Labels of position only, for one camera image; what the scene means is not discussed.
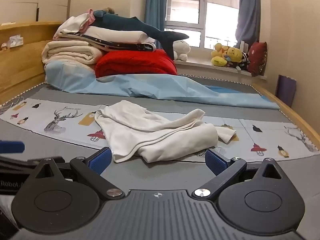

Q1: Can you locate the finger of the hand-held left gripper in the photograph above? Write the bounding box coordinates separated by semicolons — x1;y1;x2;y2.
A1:
0;141;26;154

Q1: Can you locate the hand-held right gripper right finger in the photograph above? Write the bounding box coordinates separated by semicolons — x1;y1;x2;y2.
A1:
191;149;284;198

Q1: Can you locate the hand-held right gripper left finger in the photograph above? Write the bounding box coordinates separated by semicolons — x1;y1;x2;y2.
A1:
31;147;126;199

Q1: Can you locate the white shirt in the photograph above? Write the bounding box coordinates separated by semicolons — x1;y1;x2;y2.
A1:
94;100;238;164

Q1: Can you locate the deer printed bed sheet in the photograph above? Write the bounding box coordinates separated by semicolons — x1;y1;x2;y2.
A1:
0;97;320;163

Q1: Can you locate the wooden headboard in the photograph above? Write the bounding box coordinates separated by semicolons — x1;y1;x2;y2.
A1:
0;21;66;105

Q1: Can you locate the light blue sheet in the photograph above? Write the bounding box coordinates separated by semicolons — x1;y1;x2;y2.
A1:
45;60;281;110

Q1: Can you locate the white window sill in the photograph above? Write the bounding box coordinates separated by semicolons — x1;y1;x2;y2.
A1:
172;59;268;81

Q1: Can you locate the purple board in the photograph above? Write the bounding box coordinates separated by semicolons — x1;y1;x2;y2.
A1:
275;74;297;108

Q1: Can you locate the red quilt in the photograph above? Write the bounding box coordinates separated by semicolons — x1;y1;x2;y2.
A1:
95;49;178;79

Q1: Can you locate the dark striped plush toy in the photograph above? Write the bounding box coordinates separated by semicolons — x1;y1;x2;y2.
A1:
234;52;251;71

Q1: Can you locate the tissue pack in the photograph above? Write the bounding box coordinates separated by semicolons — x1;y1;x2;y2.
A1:
8;36;24;48

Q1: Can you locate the yellow duck plush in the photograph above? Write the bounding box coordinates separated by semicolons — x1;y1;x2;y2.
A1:
211;43;228;67

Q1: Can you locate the yellow bear plush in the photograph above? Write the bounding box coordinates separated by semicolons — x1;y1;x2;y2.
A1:
226;46;243;65

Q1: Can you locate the cream folded blanket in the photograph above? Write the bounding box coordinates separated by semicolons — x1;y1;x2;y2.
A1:
41;40;106;66

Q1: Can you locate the white plush toy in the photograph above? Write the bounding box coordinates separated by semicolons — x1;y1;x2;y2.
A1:
172;40;191;61

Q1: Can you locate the white pillow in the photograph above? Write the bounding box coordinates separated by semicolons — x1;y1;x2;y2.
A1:
85;26;156;44

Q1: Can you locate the white folded cloth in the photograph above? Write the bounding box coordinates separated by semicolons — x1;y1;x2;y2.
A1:
52;12;92;41

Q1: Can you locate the dark teal shark plush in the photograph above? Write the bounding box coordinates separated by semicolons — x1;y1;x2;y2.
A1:
91;9;190;58

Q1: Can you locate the pink cloth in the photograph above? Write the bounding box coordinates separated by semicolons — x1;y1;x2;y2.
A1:
79;8;96;33

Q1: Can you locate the window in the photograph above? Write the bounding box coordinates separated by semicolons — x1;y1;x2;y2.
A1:
163;0;242;53

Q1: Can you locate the grey blue curtain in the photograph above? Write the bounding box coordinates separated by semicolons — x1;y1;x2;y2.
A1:
236;0;262;48

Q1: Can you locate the wooden bed side rail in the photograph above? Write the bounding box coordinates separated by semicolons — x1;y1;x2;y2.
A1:
252;82;320;153

